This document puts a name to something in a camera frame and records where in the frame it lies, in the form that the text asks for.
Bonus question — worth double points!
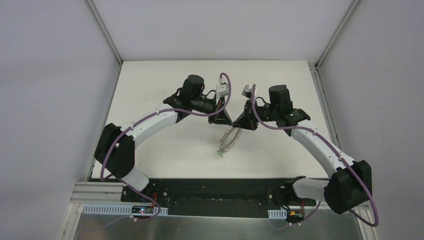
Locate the metal disc with key rings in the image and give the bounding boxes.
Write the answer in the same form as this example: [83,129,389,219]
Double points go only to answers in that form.
[218,127,243,153]

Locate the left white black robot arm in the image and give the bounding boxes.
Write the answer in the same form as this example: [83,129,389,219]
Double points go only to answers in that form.
[94,72,232,203]

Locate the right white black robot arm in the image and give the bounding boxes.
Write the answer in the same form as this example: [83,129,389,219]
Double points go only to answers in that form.
[233,84,375,214]

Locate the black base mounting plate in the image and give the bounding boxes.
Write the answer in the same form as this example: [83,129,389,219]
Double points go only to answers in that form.
[120,178,317,218]

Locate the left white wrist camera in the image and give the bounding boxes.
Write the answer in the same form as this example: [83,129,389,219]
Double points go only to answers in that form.
[215,78,230,102]

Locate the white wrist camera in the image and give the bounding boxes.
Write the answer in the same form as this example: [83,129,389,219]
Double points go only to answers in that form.
[241,84,256,99]
[215,78,230,102]

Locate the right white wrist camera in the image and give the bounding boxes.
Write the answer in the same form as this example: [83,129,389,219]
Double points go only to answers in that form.
[241,84,256,99]

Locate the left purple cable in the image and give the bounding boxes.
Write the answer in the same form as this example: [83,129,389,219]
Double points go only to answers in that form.
[79,72,232,231]

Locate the purple cable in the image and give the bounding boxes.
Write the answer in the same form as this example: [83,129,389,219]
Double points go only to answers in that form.
[250,84,381,231]
[79,72,232,231]

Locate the right white slotted cable duct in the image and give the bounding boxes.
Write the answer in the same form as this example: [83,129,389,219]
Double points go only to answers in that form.
[267,208,288,220]

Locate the white slotted cable duct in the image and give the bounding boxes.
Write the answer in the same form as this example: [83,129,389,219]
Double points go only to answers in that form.
[82,203,169,217]
[267,208,288,220]

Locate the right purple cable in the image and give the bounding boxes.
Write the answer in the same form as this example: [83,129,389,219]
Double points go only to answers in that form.
[250,84,381,231]

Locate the right aluminium frame post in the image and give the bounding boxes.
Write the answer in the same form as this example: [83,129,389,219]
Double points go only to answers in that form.
[314,0,362,71]

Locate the aluminium frame post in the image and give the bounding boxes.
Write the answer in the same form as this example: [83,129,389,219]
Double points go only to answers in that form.
[84,0,123,67]
[314,0,362,71]

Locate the left white slotted cable duct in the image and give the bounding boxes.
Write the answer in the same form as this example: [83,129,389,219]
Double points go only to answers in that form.
[82,203,169,217]

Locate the left aluminium frame post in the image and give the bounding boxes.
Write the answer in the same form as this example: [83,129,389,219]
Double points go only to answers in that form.
[84,0,123,67]

